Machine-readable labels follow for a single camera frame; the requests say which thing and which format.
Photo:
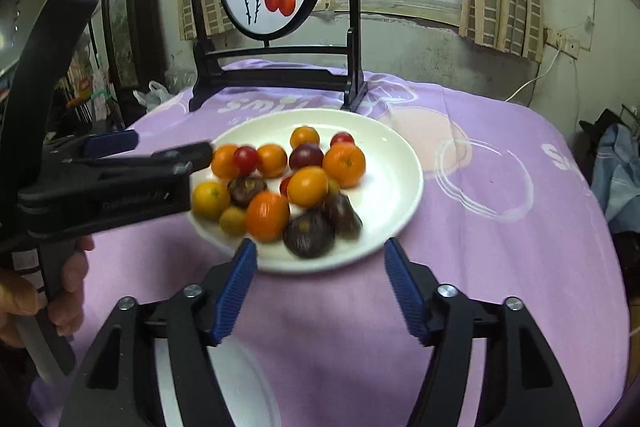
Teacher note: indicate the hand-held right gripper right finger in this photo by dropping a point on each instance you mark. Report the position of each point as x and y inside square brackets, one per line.
[406, 294]

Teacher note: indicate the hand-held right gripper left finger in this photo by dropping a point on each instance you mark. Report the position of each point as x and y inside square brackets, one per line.
[235, 292]

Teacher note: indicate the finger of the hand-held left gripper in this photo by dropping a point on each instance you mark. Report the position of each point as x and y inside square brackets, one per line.
[190, 154]
[110, 143]

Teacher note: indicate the yellow-orange kumquat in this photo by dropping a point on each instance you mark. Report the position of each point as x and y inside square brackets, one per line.
[211, 200]

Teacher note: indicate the red cherry tomato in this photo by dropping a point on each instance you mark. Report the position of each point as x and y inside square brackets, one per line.
[284, 185]
[342, 138]
[246, 159]

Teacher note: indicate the brown wrinkled passion fruit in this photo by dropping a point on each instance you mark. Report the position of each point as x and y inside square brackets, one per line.
[246, 190]

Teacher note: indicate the small yellow-green fruit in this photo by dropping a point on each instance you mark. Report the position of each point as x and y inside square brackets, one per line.
[333, 187]
[232, 221]

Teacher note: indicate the small orange mandarin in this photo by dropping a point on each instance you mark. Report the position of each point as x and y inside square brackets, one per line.
[267, 216]

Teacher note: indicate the white plate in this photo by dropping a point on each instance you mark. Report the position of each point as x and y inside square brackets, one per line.
[390, 187]
[240, 382]

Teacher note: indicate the dark purple passion fruit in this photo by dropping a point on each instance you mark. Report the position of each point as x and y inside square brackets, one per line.
[309, 234]

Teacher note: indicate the dark red plum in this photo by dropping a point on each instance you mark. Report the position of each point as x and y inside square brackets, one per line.
[306, 155]

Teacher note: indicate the large orange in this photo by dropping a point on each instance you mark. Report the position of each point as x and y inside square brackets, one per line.
[344, 164]

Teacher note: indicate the person's left hand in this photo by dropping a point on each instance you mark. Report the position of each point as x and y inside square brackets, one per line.
[72, 302]

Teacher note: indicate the white plastic bag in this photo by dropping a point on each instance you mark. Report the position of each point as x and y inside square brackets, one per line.
[152, 96]

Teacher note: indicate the dark wooden framed cabinet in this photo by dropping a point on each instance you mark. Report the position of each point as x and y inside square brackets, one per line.
[140, 7]

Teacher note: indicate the blue cloth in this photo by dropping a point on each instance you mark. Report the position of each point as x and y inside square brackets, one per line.
[620, 177]

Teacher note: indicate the wall power socket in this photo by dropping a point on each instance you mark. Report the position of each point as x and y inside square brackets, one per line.
[562, 41]

